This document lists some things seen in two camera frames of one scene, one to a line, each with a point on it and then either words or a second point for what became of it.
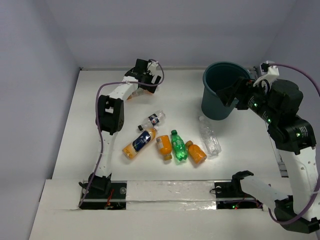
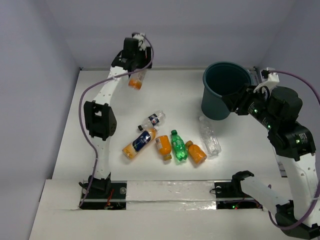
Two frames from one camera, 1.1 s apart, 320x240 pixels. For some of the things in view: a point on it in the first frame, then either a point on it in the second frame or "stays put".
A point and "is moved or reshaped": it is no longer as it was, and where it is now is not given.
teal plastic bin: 217,76 stays put
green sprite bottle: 179,146 stays put
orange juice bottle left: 164,146 stays put
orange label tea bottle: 139,92 is moved or reshaped
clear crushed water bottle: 212,143 stays put
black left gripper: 149,81 to 139,66
